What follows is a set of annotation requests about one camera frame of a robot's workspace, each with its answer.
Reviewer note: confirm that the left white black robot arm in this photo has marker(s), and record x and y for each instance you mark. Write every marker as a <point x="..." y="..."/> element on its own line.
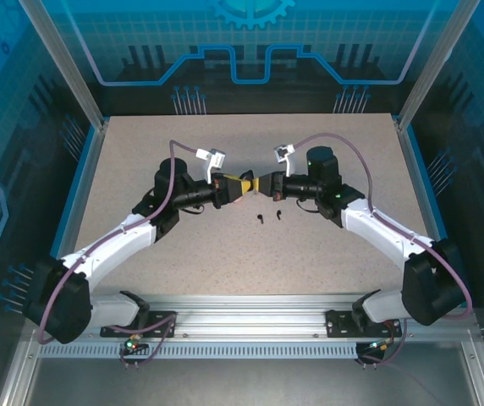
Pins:
<point x="111" y="245"/>

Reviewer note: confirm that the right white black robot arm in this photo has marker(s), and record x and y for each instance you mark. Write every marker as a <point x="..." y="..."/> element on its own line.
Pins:
<point x="386" y="237"/>

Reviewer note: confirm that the blue table side trim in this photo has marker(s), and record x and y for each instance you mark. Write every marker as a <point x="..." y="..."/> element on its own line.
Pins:
<point x="420" y="169"/>
<point x="83" y="169"/>

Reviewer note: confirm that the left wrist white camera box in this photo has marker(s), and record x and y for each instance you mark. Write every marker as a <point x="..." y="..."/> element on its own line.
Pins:
<point x="214" y="158"/>

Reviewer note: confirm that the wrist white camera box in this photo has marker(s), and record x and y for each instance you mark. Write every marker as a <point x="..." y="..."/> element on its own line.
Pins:
<point x="214" y="158"/>
<point x="283" y="152"/>

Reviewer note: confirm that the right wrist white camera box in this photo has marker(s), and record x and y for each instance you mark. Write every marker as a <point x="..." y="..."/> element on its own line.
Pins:
<point x="283" y="152"/>

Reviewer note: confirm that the aluminium mounting rail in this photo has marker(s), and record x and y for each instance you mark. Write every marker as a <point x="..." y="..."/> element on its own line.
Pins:
<point x="250" y="313"/>

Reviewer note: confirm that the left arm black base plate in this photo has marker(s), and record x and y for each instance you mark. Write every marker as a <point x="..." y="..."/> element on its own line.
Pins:
<point x="166" y="327"/>

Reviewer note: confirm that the aluminium frame post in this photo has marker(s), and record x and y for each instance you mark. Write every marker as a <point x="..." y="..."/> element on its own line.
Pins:
<point x="436" y="63"/>
<point x="67" y="63"/>

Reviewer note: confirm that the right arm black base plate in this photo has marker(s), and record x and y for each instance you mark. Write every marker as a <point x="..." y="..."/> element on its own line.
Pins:
<point x="337" y="325"/>

